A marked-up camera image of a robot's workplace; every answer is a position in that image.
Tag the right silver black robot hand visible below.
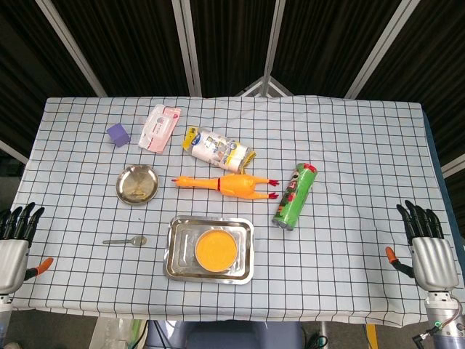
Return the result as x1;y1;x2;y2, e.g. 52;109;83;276
384;199;461;292

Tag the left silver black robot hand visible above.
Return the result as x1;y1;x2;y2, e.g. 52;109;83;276
0;202;54;294

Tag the small metal spoon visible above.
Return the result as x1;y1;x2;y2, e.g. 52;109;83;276
102;235;148;248

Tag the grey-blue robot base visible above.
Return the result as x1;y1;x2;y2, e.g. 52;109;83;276
145;319;304;349

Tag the orange bowl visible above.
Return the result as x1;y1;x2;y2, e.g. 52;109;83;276
194;228;239;273

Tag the yellow floor object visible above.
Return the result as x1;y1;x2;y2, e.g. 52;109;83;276
365;324;379;349

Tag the clear plastic box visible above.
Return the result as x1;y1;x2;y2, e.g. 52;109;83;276
89;318;146;349

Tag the checkered light blue tablecloth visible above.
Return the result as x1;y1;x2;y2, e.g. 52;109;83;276
0;95;464;328

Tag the round steel plate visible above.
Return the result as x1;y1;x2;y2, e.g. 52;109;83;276
115;164;160;206

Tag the green chips can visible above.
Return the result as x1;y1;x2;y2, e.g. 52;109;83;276
272;162;318;231

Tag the purple cube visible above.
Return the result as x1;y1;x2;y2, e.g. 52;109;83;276
106;122;132;148

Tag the rectangular steel tray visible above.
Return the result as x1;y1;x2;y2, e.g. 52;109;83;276
162;214;255;286

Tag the pink white wet wipes pack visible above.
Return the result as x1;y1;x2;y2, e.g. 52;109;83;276
137;103;182;155

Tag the orange rubber chicken toy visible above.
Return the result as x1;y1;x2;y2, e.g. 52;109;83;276
171;172;280;201

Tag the white snack bag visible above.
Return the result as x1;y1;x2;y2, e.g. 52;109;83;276
182;125;257;174

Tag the dark folding screen partition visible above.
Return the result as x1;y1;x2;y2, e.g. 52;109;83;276
0;0;465;179

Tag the right arm wrist cable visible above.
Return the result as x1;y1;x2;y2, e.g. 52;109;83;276
413;301;464;343

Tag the green floor cable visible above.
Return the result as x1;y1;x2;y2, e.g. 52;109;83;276
307;321;330;348

